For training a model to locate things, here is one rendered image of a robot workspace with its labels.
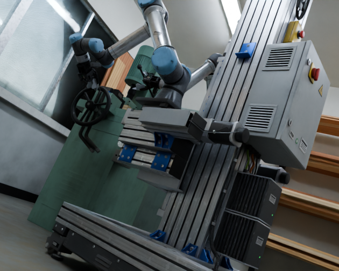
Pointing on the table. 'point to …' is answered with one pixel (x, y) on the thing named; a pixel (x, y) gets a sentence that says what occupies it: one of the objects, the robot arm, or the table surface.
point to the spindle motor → (146, 55)
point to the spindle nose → (131, 92)
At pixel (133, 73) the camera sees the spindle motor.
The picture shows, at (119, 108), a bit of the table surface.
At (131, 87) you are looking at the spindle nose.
